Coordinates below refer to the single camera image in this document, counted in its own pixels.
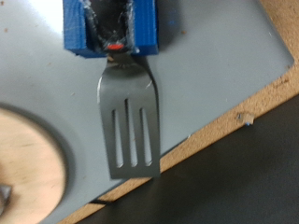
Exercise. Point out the metal spatula with blue block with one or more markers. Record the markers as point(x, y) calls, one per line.
point(130, 90)

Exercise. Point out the silver toaster oven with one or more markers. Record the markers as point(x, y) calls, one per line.
point(202, 62)

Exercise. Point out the round wooden board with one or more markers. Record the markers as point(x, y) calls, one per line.
point(28, 161)

